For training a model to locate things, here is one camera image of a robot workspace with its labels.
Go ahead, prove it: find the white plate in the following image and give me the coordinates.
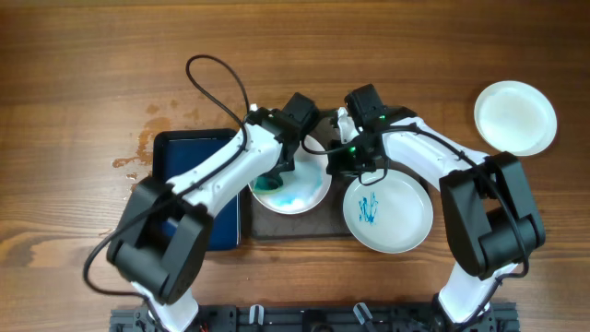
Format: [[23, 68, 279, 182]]
[[249, 147, 332, 215], [474, 80, 558, 157], [342, 170, 433, 254]]

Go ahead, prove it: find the green and yellow sponge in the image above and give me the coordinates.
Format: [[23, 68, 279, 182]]
[[253, 175, 284, 193]]

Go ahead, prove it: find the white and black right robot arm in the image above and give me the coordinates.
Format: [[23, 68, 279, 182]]
[[327, 84, 546, 331]]

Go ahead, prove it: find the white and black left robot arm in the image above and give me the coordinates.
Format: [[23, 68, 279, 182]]
[[107, 93, 319, 331]]

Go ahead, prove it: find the dark brown serving tray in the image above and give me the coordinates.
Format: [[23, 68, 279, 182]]
[[243, 124, 352, 241]]

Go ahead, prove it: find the dark blue tray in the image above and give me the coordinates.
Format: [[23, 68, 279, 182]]
[[152, 128, 242, 252]]

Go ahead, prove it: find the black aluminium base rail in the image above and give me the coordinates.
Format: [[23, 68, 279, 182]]
[[109, 302, 521, 332]]

